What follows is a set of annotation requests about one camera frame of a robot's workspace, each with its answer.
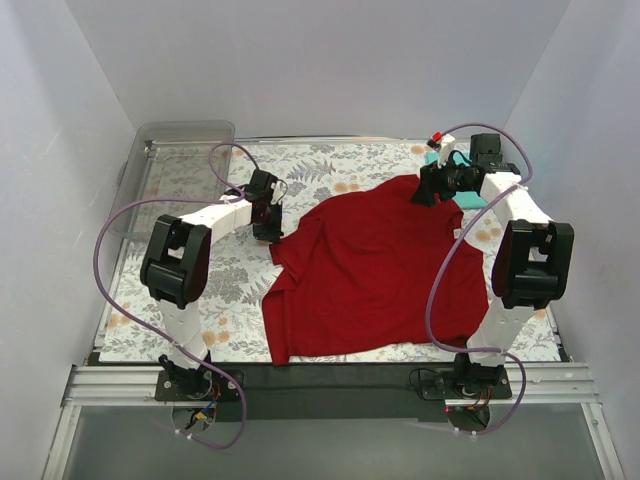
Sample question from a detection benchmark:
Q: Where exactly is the aluminium frame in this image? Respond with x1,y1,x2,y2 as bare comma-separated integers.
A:
62,362,624,479

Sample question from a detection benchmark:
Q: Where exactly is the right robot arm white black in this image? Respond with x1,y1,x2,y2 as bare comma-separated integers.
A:
411,127,575,398

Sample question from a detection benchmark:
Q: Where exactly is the clear plastic bin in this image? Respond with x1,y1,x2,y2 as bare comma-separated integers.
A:
109,120,235,242

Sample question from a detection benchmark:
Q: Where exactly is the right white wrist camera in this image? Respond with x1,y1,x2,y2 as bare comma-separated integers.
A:
426,132,456,167

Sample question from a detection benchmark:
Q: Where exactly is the red t shirt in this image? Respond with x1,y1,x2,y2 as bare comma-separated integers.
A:
262,175,489,365

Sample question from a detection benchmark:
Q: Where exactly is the folded teal t shirt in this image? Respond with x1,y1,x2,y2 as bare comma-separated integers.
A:
425,150,487,210

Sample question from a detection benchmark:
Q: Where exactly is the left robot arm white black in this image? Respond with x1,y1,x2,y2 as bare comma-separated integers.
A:
140,169,286,400

